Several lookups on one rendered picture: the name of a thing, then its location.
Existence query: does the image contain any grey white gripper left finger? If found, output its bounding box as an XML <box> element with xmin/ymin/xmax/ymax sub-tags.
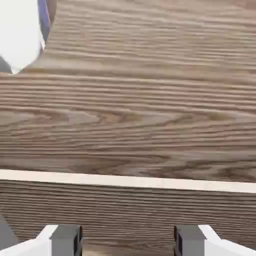
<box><xmin>0</xmin><ymin>224</ymin><xmax>83</xmax><ymax>256</ymax></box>

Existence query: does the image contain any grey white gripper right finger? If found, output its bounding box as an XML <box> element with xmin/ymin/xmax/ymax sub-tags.
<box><xmin>173</xmin><ymin>224</ymin><xmax>256</xmax><ymax>256</ymax></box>

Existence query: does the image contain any wooden cabinet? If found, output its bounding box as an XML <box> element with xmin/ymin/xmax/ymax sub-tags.
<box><xmin>0</xmin><ymin>168</ymin><xmax>256</xmax><ymax>256</ymax></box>

